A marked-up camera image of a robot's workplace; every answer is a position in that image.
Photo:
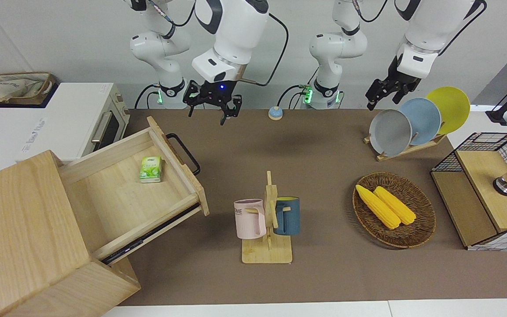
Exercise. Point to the green tissue pack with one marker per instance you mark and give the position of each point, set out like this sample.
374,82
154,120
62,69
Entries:
150,169

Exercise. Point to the brown table mat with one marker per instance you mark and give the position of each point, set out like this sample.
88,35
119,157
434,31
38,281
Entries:
324,273

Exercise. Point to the light wooden cabinet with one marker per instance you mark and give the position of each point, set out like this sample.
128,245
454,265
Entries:
24,237

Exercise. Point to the beige cloth bag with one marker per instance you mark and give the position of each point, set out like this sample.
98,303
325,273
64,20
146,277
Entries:
9,86

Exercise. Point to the yellow corn cob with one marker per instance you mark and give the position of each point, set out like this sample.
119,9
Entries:
376,207
396,206

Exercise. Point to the yellow plate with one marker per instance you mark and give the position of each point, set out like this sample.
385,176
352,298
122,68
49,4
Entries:
453,108

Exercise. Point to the white toaster oven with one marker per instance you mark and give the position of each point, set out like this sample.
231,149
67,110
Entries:
60,119

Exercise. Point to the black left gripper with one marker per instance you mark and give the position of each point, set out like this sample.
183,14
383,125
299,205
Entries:
398,78

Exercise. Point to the light blue plate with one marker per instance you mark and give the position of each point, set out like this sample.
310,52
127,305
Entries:
425,119

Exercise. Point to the brown storage tray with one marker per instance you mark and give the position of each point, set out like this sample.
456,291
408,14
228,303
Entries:
38,97

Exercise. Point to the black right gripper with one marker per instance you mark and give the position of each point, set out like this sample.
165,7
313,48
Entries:
214,91

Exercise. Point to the grey plate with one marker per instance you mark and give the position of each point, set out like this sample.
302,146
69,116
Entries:
390,134

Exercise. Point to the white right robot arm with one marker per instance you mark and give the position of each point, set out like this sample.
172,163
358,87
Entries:
236,31

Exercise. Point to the wooden plate rack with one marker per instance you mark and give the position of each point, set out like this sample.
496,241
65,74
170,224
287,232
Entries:
407,149

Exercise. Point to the dark blue mug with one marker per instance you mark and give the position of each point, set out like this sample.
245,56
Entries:
289,218

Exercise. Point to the pink mug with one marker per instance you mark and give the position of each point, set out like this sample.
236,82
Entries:
248,220

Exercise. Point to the wooden mug tree stand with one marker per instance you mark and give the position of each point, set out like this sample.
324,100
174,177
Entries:
266,251

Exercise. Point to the blue call bell wooden base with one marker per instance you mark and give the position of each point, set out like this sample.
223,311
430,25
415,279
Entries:
275,113

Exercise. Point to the round wicker basket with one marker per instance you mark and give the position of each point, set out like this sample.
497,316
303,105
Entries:
407,235

